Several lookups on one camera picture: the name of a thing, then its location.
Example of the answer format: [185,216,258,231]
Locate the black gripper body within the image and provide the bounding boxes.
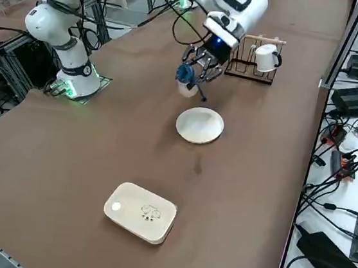
[197,32,235,66]

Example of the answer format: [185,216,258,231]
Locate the white round plate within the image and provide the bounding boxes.
[174,104,227,147]

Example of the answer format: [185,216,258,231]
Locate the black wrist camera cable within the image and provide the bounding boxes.
[171,6,213,48]

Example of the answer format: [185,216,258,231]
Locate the white mug black handle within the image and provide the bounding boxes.
[252,42,285,75]

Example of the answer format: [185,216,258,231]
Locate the black wire cup rack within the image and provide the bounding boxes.
[223,31,288,87]

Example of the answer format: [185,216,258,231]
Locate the dark metal frame post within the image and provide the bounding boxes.
[320,0,358,94]

